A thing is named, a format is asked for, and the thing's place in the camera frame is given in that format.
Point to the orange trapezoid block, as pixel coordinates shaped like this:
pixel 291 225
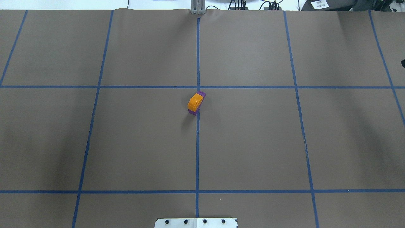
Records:
pixel 195 102

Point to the purple trapezoid block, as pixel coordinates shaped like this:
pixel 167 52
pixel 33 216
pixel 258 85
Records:
pixel 195 113

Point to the white table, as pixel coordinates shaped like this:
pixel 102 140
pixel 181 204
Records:
pixel 289 5

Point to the aluminium frame post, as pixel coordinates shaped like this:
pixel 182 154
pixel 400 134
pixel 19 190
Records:
pixel 197 7

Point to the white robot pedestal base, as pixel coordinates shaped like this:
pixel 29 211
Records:
pixel 196 223

